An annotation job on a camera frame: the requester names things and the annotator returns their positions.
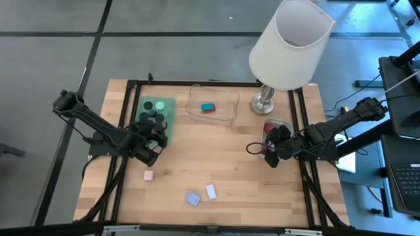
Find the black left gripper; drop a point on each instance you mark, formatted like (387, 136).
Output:
(138, 144)

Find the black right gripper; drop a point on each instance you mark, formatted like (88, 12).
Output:
(288, 148)

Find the pink wall charger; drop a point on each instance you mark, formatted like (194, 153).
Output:
(148, 175)

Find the blue sand hourglass black caps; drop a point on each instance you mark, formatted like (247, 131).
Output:
(148, 105)
(143, 116)

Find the teal hourglass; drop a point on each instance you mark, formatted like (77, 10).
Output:
(160, 105)

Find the light blue wall charger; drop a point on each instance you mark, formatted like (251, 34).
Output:
(193, 199)

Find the teal digital clock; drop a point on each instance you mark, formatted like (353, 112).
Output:
(206, 106)

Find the white wall charger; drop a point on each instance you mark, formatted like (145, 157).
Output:
(211, 191)

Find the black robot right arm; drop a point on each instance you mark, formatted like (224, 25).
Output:
(334, 126)

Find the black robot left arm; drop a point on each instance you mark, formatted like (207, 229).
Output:
(98, 124)

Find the small grey plastic bin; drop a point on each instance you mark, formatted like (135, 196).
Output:
(285, 122)

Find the teal translucent plastic bin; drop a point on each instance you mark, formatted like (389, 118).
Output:
(169, 105)

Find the clear plastic tray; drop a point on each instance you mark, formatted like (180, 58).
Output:
(197, 98)

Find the white box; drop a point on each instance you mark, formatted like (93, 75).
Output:
(348, 162)

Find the grey metal cart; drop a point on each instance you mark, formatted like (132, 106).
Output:
(367, 177)

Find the white shade table lamp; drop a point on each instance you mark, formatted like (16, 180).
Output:
(288, 49)

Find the black side desk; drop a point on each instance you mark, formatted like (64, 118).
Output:
(393, 98)

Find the black laptop keyboard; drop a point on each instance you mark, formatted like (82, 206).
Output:
(407, 183)

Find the black computer mouse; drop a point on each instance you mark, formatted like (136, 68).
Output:
(413, 119)

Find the grey chair base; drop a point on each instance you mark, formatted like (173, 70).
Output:
(10, 150)

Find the black aluminium table frame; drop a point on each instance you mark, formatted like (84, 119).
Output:
(243, 83)

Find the black floor bracket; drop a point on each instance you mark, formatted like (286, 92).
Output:
(367, 84)

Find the black overhead camera beam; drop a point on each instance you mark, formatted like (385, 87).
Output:
(49, 229)

